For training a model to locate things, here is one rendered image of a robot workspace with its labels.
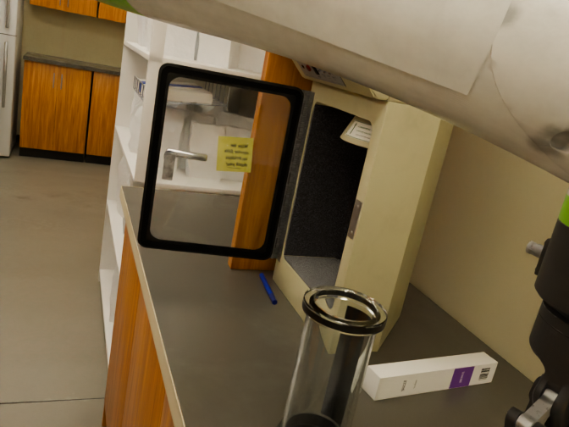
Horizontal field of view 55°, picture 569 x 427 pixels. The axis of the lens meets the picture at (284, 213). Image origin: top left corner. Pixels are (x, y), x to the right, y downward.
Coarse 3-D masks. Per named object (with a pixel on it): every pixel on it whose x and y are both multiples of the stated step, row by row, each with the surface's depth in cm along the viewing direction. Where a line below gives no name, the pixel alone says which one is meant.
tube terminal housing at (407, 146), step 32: (320, 96) 112; (352, 96) 100; (384, 128) 90; (416, 128) 92; (448, 128) 105; (384, 160) 92; (416, 160) 94; (384, 192) 94; (416, 192) 96; (288, 224) 123; (384, 224) 96; (416, 224) 103; (352, 256) 96; (384, 256) 98; (416, 256) 118; (288, 288) 120; (352, 288) 98; (384, 288) 101
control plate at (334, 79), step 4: (300, 64) 110; (304, 64) 108; (316, 68) 103; (304, 72) 111; (308, 72) 109; (312, 72) 106; (320, 72) 102; (328, 72) 98; (312, 76) 108; (316, 76) 106; (320, 76) 104; (324, 76) 102; (328, 76) 100; (332, 76) 98; (336, 76) 96; (324, 80) 104; (328, 80) 102; (332, 80) 100; (336, 80) 98; (340, 80) 96; (340, 84) 97; (344, 84) 95
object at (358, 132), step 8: (352, 120) 105; (360, 120) 102; (368, 120) 101; (352, 128) 103; (360, 128) 102; (368, 128) 100; (344, 136) 104; (352, 136) 102; (360, 136) 101; (368, 136) 100; (360, 144) 100; (368, 144) 100
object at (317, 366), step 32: (320, 288) 72; (352, 320) 65; (384, 320) 66; (320, 352) 66; (352, 352) 66; (320, 384) 67; (352, 384) 68; (288, 416) 71; (320, 416) 68; (352, 416) 71
